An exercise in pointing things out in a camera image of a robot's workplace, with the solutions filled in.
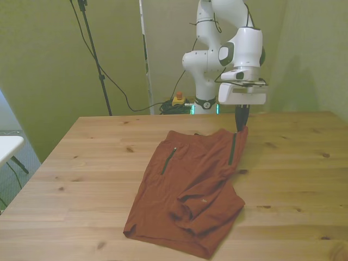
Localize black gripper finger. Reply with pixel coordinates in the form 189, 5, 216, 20
234, 104, 244, 132
242, 104, 250, 129

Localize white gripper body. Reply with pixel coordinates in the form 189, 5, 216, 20
217, 82, 268, 106

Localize rust red shorts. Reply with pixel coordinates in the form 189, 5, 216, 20
122, 126, 250, 260

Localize yellow emergency stop box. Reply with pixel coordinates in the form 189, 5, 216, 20
171, 91, 191, 107

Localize white vertical panel strip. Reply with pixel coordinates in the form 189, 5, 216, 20
139, 0, 155, 115

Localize black tripod stand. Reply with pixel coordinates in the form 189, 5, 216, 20
77, 0, 113, 116

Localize white folding table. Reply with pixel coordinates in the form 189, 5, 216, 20
0, 135, 29, 175

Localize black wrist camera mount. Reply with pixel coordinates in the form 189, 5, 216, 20
233, 78, 269, 89

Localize coiled black cable bundle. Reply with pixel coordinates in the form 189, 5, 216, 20
158, 98, 197, 115

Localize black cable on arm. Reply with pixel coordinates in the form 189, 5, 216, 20
189, 2, 262, 84

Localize long black hanging cable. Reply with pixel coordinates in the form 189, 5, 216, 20
69, 0, 175, 113

